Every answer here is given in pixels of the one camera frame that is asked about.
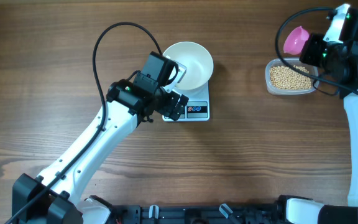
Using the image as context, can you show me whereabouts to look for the white digital kitchen scale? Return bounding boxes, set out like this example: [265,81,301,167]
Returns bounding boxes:
[173,83,210,122]

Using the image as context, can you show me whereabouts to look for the clear plastic container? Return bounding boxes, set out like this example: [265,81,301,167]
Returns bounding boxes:
[265,59,315,95]

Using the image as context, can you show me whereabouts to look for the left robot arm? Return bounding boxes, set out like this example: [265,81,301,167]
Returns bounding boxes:
[8,52,188,223]

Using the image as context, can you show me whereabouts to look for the white bowl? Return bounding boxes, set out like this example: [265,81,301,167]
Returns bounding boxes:
[163,42,214,91]

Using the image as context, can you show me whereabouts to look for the pink plastic scoop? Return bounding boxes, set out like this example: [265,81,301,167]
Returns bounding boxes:
[283,26,310,55]

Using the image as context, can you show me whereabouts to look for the yellow soybeans in container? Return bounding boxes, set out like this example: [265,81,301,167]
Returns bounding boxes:
[269,65,312,90]

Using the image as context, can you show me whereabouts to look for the left black cable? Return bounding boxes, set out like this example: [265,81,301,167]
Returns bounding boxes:
[4,22,163,224]

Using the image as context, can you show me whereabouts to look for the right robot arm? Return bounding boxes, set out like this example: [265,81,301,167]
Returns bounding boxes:
[275,4,358,223]

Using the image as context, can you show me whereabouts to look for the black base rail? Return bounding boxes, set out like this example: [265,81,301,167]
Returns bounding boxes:
[85,203,332,224]

